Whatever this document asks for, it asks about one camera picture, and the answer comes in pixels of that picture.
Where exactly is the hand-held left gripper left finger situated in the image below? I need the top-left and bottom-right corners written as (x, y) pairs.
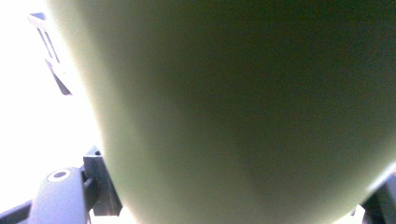
top-left (82, 146), bottom-right (123, 217)

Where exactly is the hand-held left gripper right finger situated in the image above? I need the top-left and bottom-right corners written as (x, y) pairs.
top-left (361, 172), bottom-right (396, 224)

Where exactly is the green round object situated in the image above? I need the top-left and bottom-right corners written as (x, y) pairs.
top-left (45, 0), bottom-right (396, 224)

